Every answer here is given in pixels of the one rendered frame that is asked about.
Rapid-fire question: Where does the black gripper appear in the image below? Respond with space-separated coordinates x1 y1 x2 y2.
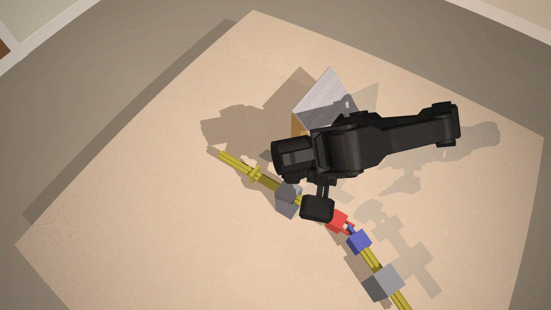
299 167 337 223

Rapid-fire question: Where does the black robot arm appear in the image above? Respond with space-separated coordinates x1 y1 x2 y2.
271 101 461 184

